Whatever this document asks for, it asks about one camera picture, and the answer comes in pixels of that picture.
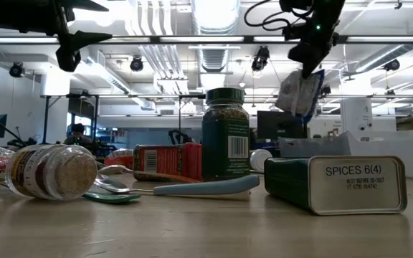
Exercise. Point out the red noodle packet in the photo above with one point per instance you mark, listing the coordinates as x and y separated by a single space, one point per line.
120 161

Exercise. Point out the black ceiling spotlight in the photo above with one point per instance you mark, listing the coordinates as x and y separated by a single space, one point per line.
136 64
16 70
392 65
260 59

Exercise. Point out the silver ventilation duct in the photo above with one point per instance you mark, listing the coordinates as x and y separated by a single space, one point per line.
213 57

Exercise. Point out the green-lidded spice jar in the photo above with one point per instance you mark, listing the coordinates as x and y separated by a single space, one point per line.
224 143

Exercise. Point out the white plastic bin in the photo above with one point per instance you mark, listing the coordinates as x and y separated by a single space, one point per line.
389 157

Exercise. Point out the red patterned spice tin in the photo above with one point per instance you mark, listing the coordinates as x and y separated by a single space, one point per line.
170 161

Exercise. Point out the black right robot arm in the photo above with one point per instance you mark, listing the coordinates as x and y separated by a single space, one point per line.
332 14

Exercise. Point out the white-lidded spice jar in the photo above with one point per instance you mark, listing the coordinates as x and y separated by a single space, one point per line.
260 160

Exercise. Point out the blue white snack packet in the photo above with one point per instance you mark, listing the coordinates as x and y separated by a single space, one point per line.
296 95

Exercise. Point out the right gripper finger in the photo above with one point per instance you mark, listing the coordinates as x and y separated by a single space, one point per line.
310 66

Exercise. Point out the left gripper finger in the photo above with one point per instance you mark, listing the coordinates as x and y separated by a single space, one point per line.
84 5
70 53

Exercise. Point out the seated person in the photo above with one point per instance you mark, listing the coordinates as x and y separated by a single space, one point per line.
78 134

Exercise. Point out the green spice tin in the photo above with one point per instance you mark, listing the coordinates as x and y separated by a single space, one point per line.
353 186

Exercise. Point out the black background table frame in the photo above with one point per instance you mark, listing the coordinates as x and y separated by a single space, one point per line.
179 107

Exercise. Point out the black computer monitor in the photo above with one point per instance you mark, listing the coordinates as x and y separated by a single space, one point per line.
274 125

